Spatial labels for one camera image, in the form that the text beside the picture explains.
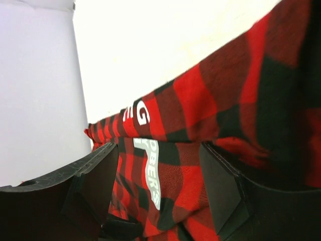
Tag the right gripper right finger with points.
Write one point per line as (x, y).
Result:
(251, 204)

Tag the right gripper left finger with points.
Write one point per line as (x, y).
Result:
(70, 203)

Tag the red black plaid shirt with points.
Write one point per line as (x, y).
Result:
(257, 97)

